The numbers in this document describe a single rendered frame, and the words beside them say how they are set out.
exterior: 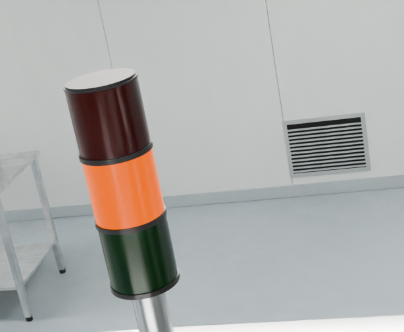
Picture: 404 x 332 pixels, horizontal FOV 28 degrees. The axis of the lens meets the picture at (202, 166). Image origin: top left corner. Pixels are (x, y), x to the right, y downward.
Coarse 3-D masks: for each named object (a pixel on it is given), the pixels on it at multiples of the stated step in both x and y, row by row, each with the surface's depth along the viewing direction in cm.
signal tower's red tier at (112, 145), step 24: (72, 96) 53; (96, 96) 52; (120, 96) 52; (72, 120) 54; (96, 120) 53; (120, 120) 53; (144, 120) 55; (96, 144) 53; (120, 144) 53; (144, 144) 54
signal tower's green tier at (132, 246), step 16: (160, 224) 56; (112, 240) 56; (128, 240) 55; (144, 240) 56; (160, 240) 56; (112, 256) 56; (128, 256) 56; (144, 256) 56; (160, 256) 57; (112, 272) 57; (128, 272) 56; (144, 272) 56; (160, 272) 57; (176, 272) 59; (112, 288) 58; (128, 288) 57; (144, 288) 57; (160, 288) 57
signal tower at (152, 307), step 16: (80, 80) 54; (96, 80) 54; (112, 80) 53; (128, 80) 53; (80, 160) 55; (112, 160) 53; (128, 160) 54; (96, 224) 57; (144, 224) 55; (144, 304) 58; (160, 304) 59; (144, 320) 59; (160, 320) 59
